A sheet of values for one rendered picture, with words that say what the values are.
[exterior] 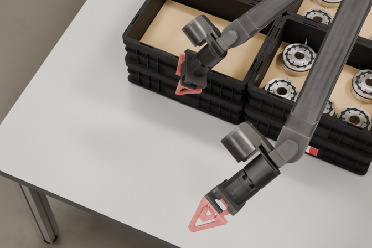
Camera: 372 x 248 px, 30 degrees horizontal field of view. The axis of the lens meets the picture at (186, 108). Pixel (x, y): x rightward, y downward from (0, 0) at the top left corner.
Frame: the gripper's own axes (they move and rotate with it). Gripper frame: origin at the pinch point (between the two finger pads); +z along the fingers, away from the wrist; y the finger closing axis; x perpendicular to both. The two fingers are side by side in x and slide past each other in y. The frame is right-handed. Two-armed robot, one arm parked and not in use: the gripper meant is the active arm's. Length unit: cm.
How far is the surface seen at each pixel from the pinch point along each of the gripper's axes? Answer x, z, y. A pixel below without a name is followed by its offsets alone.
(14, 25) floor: -18, 126, -94
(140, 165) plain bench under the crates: 3.1, 27.0, 13.4
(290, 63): 33.6, -8.4, -14.0
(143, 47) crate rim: -7.5, 8.4, -14.1
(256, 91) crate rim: 19.7, -8.8, 0.8
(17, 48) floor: -15, 124, -80
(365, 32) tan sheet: 57, -18, -28
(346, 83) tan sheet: 49, -15, -9
